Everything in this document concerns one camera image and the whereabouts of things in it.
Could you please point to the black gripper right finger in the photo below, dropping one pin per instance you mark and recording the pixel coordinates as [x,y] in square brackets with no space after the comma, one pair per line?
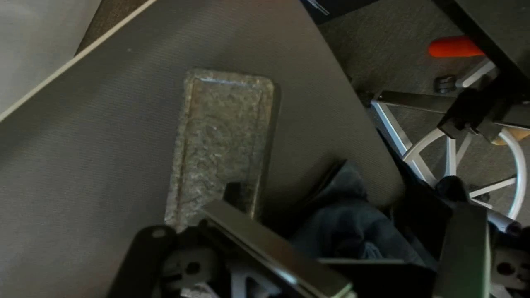
[464,253]

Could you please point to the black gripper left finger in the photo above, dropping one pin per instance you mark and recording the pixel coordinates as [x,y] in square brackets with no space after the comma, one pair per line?
[265,248]

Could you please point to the grey flat board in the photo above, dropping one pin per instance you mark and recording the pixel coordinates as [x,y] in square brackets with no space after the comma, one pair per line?
[100,165]

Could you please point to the dark blue cloth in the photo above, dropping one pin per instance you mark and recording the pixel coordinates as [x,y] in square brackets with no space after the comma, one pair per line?
[353,220]

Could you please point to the black mesh office chair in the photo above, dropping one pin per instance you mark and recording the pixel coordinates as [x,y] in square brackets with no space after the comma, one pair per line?
[436,149]

